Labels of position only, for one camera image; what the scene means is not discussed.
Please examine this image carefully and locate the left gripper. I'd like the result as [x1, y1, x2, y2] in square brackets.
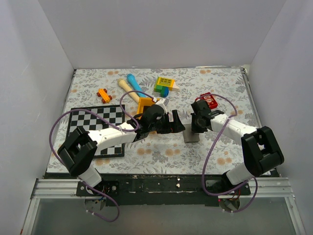
[149, 110, 185, 135]

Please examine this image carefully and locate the grey card holder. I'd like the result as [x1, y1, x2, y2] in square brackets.
[182, 124, 200, 143]

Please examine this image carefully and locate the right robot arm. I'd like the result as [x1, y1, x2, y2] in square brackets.
[191, 100, 284, 195]

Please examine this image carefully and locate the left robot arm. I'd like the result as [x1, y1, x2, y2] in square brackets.
[57, 104, 185, 196]

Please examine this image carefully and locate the red owl block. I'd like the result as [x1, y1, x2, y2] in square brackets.
[200, 92, 218, 109]

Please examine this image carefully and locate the yellow toy bin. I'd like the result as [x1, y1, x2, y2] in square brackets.
[135, 97, 162, 134]

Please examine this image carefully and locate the colourful block house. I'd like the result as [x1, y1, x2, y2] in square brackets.
[154, 77, 180, 97]

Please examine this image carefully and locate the black white chessboard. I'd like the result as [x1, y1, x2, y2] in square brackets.
[66, 105, 125, 159]

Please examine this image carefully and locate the cream wooden pin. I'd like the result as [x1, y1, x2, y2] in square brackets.
[117, 78, 139, 103]

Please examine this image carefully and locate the orange toy car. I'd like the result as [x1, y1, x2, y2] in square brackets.
[96, 89, 112, 104]

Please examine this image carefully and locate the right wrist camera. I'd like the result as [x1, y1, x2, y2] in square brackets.
[210, 110, 224, 118]

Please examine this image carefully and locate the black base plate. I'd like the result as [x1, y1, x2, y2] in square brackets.
[43, 173, 279, 208]

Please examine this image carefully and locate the aluminium frame rail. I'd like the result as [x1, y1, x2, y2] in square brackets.
[22, 175, 306, 235]

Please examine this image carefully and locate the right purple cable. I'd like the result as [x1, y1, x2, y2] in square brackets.
[195, 94, 259, 213]

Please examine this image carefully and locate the purple cable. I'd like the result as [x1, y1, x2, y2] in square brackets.
[49, 90, 158, 223]
[195, 94, 259, 213]

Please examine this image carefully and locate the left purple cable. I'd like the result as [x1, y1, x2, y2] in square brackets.
[49, 90, 158, 223]

